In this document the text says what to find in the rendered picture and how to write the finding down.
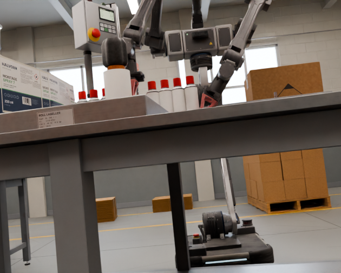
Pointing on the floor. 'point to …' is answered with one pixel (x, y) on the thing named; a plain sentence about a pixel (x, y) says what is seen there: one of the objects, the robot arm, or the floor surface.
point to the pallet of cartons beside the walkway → (287, 181)
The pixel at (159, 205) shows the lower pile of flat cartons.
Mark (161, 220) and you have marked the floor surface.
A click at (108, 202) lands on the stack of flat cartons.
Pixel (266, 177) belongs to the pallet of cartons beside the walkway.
